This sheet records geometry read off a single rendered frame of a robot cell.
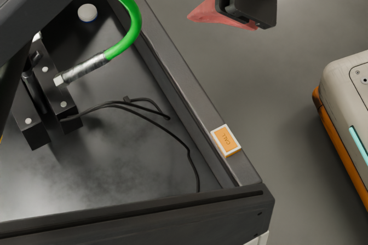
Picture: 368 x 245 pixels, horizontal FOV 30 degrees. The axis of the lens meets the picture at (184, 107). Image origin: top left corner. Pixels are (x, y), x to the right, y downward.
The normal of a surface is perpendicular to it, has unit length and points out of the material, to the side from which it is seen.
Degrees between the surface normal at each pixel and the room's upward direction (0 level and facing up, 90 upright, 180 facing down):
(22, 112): 0
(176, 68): 0
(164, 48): 0
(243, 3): 46
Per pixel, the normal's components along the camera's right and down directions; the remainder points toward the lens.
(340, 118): -0.94, 0.31
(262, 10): 0.67, -0.15
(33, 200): -0.04, -0.47
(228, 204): 0.57, -0.64
